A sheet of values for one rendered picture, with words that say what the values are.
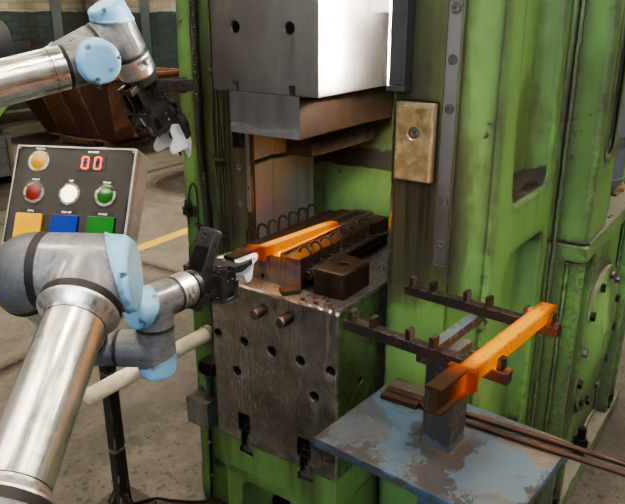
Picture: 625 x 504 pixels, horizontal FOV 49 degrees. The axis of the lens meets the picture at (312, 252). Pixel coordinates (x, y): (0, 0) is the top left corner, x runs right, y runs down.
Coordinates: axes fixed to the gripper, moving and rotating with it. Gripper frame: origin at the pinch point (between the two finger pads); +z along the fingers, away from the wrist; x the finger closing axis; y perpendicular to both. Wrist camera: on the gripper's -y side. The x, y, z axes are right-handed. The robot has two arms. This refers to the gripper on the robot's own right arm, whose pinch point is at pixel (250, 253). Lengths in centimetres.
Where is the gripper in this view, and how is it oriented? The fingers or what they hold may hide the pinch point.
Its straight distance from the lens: 157.6
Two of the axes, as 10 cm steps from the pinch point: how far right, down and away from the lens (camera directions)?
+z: 5.7, -2.6, 7.8
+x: 8.2, 1.8, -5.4
